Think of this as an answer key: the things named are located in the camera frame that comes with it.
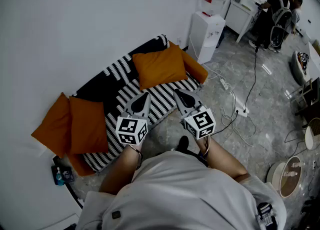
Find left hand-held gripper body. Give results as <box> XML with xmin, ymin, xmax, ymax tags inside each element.
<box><xmin>115</xmin><ymin>110</ymin><xmax>151</xmax><ymax>147</ymax></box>

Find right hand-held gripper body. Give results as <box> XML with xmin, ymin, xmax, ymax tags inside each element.
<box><xmin>181</xmin><ymin>105</ymin><xmax>217</xmax><ymax>140</ymax></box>

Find black white patterned sofa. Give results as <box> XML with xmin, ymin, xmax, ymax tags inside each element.
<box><xmin>67</xmin><ymin>33</ymin><xmax>209</xmax><ymax>178</ymax></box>

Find orange cushion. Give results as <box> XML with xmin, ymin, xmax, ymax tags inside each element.
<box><xmin>30</xmin><ymin>92</ymin><xmax>73</xmax><ymax>159</ymax></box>
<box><xmin>131</xmin><ymin>44</ymin><xmax>189</xmax><ymax>91</ymax></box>
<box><xmin>68</xmin><ymin>95</ymin><xmax>110</xmax><ymax>155</ymax></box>

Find person's right forearm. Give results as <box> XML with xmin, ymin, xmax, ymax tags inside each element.
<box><xmin>196</xmin><ymin>136</ymin><xmax>252</xmax><ymax>182</ymax></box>

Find person's left forearm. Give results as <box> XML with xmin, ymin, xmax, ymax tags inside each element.
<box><xmin>99</xmin><ymin>143</ymin><xmax>143</xmax><ymax>196</ymax></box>

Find person's black shoe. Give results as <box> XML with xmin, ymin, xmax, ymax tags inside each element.
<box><xmin>175</xmin><ymin>135</ymin><xmax>190</xmax><ymax>152</ymax></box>

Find person's black trousers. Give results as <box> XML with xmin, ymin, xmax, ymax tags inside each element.
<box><xmin>154</xmin><ymin>148</ymin><xmax>210</xmax><ymax>167</ymax></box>

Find white power strip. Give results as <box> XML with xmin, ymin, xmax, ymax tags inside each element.
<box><xmin>219</xmin><ymin>78</ymin><xmax>231</xmax><ymax>91</ymax></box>

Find white floor socket box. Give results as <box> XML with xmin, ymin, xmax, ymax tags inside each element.
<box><xmin>234</xmin><ymin>106</ymin><xmax>250</xmax><ymax>118</ymax></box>

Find white water dispenser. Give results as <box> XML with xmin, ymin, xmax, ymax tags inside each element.
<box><xmin>186</xmin><ymin>10</ymin><xmax>226</xmax><ymax>65</ymax></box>

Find person's white shirt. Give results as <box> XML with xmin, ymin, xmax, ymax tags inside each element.
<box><xmin>74</xmin><ymin>150</ymin><xmax>288</xmax><ymax>230</ymax></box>

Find white round side table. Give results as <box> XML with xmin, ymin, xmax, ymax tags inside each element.
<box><xmin>266</xmin><ymin>161</ymin><xmax>286</xmax><ymax>190</ymax></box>

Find brown round side table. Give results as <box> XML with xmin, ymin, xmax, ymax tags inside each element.
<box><xmin>278</xmin><ymin>155</ymin><xmax>303</xmax><ymax>199</ymax></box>

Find grey round chair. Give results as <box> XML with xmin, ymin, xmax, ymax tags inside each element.
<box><xmin>290</xmin><ymin>50</ymin><xmax>313</xmax><ymax>87</ymax></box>

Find dark wooden chair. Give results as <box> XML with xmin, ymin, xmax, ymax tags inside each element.
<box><xmin>289</xmin><ymin>77</ymin><xmax>320</xmax><ymax>125</ymax></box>

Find black white patterned cushion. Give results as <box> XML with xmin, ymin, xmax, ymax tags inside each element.
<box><xmin>296</xmin><ymin>51</ymin><xmax>310</xmax><ymax>75</ymax></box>

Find grey backpack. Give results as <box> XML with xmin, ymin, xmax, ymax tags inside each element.
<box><xmin>271</xmin><ymin>0</ymin><xmax>293</xmax><ymax>29</ymax></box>

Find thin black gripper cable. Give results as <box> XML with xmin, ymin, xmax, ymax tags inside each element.
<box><xmin>128</xmin><ymin>145</ymin><xmax>144</xmax><ymax>171</ymax></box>
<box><xmin>201</xmin><ymin>135</ymin><xmax>211</xmax><ymax>159</ymax></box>

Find black floor cable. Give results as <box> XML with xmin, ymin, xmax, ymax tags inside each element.
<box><xmin>211</xmin><ymin>110</ymin><xmax>240</xmax><ymax>137</ymax></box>

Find long black cable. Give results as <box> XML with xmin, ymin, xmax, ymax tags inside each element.
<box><xmin>242</xmin><ymin>46</ymin><xmax>259</xmax><ymax>112</ymax></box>

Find black white strap buckle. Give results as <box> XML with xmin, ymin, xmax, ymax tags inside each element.
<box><xmin>256</xmin><ymin>201</ymin><xmax>278</xmax><ymax>230</ymax></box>

